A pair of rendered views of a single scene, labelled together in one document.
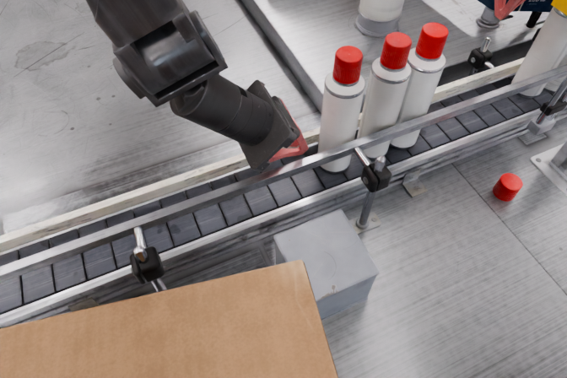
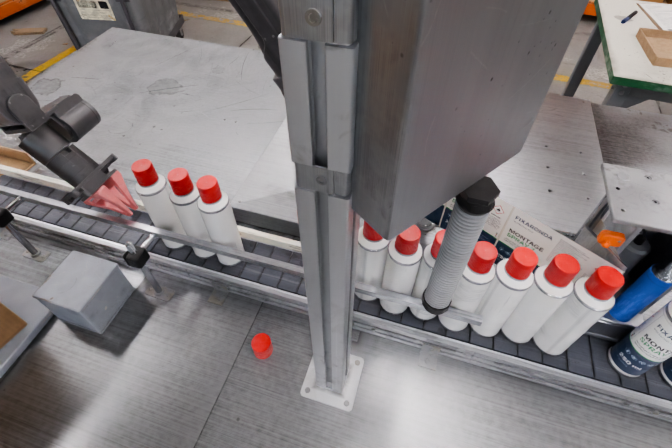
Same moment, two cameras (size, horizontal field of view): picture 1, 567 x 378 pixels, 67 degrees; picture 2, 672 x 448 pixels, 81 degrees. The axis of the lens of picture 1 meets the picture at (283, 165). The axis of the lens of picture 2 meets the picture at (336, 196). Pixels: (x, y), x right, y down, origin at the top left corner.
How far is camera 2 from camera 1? 0.70 m
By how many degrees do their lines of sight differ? 27
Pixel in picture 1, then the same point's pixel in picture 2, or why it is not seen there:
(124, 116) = (151, 143)
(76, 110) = (137, 127)
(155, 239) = (54, 214)
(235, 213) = (97, 229)
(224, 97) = (39, 147)
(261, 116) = (71, 172)
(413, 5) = not seen: hidden behind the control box
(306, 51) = (268, 163)
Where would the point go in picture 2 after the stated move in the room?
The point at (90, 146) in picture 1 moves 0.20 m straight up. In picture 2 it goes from (117, 150) to (82, 84)
